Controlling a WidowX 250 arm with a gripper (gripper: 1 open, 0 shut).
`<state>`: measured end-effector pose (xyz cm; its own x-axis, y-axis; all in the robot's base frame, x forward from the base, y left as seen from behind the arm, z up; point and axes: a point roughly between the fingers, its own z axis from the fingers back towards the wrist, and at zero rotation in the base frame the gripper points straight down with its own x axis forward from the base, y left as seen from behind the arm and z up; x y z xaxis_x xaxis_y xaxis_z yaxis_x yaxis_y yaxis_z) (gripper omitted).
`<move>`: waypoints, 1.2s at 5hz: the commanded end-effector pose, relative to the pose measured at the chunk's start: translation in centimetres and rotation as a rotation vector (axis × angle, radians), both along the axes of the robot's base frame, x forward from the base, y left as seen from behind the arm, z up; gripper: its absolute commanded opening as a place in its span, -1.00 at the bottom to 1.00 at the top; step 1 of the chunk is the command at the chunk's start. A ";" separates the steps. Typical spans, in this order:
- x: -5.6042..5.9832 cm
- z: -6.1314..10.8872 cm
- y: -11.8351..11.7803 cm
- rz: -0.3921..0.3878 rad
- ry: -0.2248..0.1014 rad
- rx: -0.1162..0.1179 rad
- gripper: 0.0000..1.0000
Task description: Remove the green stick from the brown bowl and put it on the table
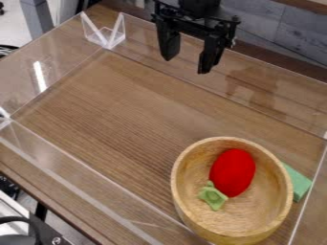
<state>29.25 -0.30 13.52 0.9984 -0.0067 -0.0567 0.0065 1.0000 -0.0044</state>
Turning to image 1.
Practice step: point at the red felt strawberry toy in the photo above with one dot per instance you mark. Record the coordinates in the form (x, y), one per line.
(232, 171)

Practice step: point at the light wooden bowl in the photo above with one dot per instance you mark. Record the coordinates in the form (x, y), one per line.
(239, 220)

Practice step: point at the clear acrylic tray wall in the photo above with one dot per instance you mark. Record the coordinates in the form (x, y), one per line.
(96, 121)

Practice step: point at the clear acrylic corner bracket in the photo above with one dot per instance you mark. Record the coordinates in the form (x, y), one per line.
(104, 36)

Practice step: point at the green rectangular block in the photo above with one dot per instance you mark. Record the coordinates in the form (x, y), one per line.
(298, 182)

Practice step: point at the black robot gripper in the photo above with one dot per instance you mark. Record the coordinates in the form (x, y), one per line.
(196, 18)

